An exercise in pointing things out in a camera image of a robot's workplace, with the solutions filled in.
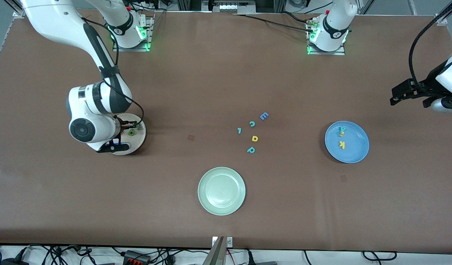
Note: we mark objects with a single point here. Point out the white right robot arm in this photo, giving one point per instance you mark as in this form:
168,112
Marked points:
53,18

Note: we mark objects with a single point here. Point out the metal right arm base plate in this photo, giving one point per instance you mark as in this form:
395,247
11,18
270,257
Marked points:
148,46

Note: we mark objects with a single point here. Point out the black orange power adapter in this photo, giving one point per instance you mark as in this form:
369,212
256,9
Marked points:
136,256

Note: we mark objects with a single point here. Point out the grey metal control box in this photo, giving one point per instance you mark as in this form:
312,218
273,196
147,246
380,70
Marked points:
229,6

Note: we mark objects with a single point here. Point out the grey metal mount bar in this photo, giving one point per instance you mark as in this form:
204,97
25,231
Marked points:
216,255

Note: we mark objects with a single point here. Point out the pale green round plate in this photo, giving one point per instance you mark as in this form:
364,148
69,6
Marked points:
221,191

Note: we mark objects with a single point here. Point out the small white bracket plate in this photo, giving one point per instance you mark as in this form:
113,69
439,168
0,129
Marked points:
229,241

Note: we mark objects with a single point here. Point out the aluminium frame post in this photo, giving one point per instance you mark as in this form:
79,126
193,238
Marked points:
20,13
441,18

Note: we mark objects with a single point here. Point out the blue foam letter E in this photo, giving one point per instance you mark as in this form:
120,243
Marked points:
264,116

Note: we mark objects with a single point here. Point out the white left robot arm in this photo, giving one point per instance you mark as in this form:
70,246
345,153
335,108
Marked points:
331,35

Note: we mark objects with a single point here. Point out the left Franka gripper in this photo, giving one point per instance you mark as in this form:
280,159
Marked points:
428,87

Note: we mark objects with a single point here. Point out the teal foam letter p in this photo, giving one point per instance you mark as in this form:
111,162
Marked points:
248,150

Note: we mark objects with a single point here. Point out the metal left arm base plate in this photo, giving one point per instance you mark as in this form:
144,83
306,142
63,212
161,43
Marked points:
340,52

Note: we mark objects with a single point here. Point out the right Franka gripper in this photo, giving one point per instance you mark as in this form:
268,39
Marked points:
126,129

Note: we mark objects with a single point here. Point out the blue round plate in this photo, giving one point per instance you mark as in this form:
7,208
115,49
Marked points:
355,147

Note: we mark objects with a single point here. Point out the brown table cover mat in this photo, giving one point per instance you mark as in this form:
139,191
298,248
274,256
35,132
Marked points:
226,81

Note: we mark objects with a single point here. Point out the beige brown round plate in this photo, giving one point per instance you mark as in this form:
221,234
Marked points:
137,141

